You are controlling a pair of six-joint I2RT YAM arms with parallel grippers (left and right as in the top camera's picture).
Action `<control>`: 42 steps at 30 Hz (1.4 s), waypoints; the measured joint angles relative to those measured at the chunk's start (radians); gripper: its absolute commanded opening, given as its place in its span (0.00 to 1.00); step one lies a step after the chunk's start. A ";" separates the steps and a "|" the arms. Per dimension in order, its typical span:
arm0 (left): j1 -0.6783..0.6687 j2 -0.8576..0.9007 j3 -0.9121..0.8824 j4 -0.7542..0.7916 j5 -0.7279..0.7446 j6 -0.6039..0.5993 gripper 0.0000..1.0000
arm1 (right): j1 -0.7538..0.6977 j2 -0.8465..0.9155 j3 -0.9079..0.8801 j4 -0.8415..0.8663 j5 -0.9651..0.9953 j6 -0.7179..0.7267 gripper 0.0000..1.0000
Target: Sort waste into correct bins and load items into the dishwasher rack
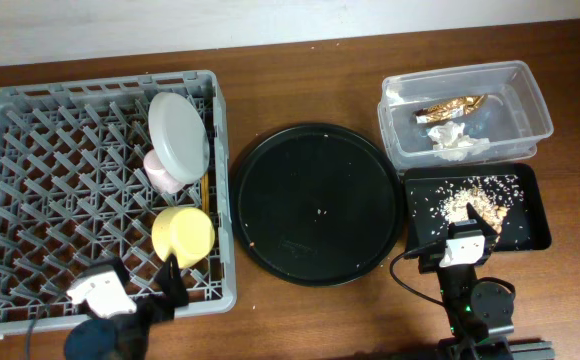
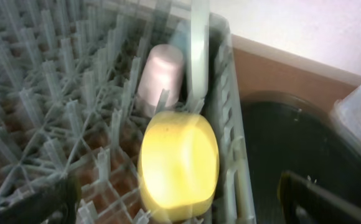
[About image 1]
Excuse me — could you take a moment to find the gold foil wrapper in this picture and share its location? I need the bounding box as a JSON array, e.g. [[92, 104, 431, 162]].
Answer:
[[414, 94, 488, 124]]

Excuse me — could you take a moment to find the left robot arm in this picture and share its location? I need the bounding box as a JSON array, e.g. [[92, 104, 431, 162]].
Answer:
[[64, 255, 189, 359]]

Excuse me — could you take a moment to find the round black tray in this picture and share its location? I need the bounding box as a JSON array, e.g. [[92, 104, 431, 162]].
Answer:
[[230, 123, 405, 287]]

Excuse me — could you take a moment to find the white napkin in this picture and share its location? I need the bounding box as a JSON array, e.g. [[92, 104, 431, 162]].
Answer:
[[428, 121, 490, 161]]

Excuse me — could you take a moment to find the pink cup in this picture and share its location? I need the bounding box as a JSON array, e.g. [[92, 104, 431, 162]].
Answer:
[[143, 149, 184, 194]]

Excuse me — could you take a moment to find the grey plate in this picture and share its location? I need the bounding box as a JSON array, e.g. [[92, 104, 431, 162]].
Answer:
[[148, 92, 210, 185]]

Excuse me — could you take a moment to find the grey dishwasher rack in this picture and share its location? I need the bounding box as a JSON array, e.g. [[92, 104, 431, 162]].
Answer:
[[0, 70, 237, 338]]

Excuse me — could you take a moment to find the clear plastic bin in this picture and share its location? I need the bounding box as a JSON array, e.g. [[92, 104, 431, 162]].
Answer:
[[377, 61, 554, 173]]

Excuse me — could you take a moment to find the black rectangular tray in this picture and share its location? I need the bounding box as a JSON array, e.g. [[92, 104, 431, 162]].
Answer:
[[402, 163, 552, 252]]

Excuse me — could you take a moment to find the food scraps pile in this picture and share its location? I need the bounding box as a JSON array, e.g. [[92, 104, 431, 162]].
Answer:
[[425, 175, 525, 233]]

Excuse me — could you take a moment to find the yellow bowl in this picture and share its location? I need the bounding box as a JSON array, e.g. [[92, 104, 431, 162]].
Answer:
[[151, 207, 216, 269]]

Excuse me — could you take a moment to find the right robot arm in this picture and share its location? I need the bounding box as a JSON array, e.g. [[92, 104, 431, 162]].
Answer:
[[416, 204, 556, 360]]

